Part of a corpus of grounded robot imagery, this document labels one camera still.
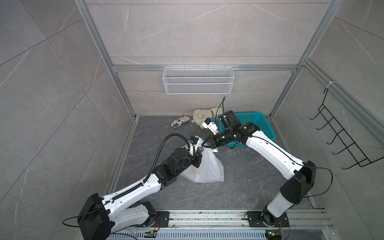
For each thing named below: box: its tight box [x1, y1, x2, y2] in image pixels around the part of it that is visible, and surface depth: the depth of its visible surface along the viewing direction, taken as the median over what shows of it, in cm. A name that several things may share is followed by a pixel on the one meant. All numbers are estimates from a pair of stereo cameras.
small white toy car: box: [170, 116, 191, 128], surface depth 114 cm
